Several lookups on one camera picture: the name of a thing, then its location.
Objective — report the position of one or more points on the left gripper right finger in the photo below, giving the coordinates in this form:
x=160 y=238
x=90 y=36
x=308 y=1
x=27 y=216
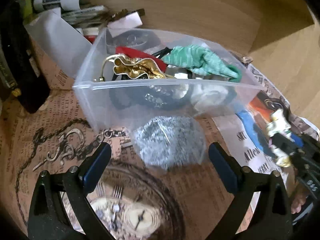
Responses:
x=226 y=167

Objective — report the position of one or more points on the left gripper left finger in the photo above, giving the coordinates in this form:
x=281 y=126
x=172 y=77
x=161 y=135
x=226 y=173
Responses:
x=92 y=168

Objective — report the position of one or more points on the floral white scrunchie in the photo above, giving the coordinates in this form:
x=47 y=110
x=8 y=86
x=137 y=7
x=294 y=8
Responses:
x=279 y=134

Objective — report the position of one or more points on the teal green scrunchie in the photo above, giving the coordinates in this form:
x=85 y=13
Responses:
x=201 y=61

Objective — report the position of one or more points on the person's right hand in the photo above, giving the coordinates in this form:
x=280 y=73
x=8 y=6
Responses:
x=299 y=197

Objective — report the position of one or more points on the vintage newspaper print mat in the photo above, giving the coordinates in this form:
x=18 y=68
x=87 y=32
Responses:
x=40 y=187

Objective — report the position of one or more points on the clear plastic storage box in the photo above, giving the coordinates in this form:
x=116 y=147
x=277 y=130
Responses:
x=115 y=90

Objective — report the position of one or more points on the dark wine bottle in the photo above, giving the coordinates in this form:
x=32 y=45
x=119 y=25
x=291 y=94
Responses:
x=28 y=84

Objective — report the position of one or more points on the red headband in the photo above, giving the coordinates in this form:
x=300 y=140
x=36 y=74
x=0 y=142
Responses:
x=133 y=53

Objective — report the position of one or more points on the stack of newspapers and magazines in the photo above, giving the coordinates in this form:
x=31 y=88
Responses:
x=87 y=18

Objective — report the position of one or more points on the small white cardboard box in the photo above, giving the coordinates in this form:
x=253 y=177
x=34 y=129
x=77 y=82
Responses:
x=130 y=21

